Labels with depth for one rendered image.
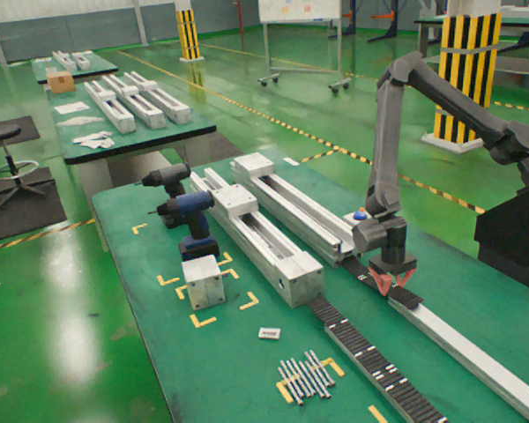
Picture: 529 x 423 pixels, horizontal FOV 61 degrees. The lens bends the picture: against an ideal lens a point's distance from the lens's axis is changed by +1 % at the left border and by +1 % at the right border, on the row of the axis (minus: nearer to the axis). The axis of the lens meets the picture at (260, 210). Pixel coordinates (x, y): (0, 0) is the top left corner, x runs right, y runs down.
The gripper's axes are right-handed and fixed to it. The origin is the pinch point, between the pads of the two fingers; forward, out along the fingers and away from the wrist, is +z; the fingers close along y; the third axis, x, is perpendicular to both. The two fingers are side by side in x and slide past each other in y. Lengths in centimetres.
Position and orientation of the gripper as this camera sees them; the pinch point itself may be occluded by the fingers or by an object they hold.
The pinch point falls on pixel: (391, 287)
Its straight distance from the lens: 120.3
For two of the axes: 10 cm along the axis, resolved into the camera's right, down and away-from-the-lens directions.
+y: -9.0, 2.7, -3.4
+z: 0.9, 8.9, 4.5
